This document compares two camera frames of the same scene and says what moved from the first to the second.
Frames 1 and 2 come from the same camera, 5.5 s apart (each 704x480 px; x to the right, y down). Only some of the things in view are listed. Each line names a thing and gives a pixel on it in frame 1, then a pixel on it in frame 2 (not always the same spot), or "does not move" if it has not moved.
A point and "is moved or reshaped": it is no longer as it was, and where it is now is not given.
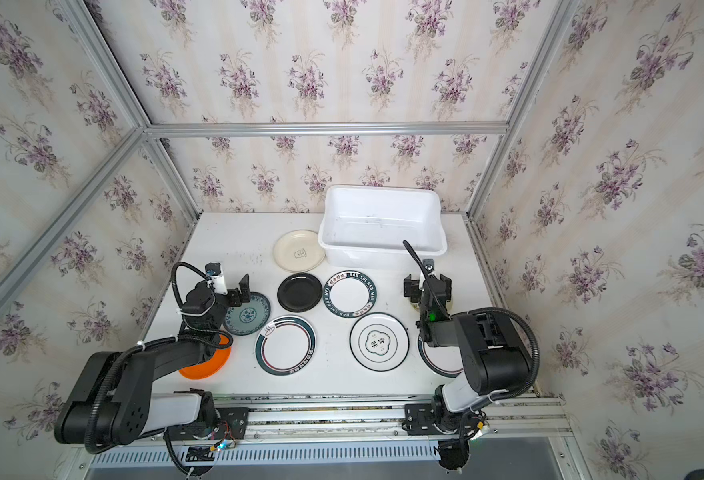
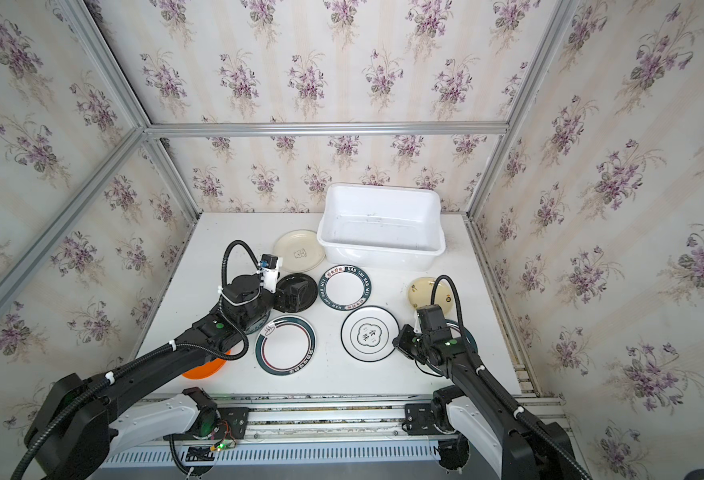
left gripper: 232,294 -> 289,294
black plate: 299,292 does not move
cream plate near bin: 299,250 does not move
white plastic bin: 363,227 does not move
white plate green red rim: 285,345 does not move
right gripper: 428,288 -> 408,342
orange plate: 213,365 does not move
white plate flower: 379,342 is moved or reshaped
